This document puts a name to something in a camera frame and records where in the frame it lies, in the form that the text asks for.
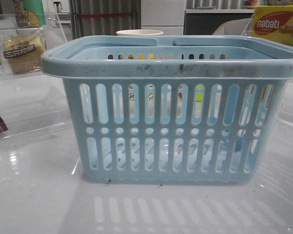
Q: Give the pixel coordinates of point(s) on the bread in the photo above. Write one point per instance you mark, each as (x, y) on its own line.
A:
(21, 53)

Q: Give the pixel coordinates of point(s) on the light blue plastic basket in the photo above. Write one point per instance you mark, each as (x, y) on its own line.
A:
(171, 108)

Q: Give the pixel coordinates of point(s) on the white fridge cabinet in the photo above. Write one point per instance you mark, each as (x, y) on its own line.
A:
(167, 16)

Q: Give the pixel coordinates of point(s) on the red barrier belt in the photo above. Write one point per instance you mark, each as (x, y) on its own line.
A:
(107, 15)

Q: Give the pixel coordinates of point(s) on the plate of fruit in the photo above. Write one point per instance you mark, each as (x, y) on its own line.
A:
(250, 3)

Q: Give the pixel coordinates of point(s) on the yellow nabati wafer box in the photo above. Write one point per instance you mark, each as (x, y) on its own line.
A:
(273, 23)

